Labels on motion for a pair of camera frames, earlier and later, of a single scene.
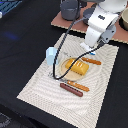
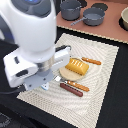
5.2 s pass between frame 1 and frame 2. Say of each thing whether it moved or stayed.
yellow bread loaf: stayed
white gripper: moved
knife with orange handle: stayed
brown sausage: stayed
